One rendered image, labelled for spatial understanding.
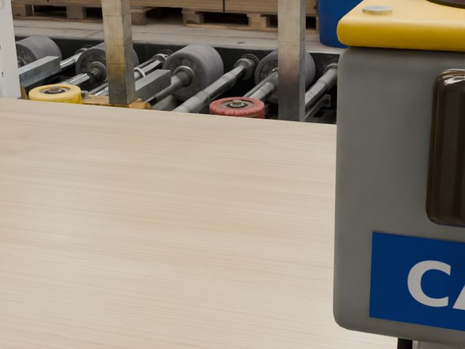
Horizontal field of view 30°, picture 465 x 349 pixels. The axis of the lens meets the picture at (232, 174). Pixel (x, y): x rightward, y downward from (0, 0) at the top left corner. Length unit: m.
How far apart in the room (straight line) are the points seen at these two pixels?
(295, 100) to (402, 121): 1.20
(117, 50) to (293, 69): 0.30
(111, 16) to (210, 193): 0.58
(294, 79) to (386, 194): 1.19
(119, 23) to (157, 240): 0.67
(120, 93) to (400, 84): 1.32
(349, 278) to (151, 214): 0.72
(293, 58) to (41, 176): 0.49
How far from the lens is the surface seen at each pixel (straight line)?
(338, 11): 5.81
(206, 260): 0.80
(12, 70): 1.46
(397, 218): 0.18
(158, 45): 2.02
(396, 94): 0.17
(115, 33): 1.46
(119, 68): 1.47
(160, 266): 0.79
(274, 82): 1.75
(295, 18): 1.34
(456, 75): 0.16
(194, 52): 1.85
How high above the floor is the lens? 1.25
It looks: 21 degrees down
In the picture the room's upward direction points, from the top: 1 degrees counter-clockwise
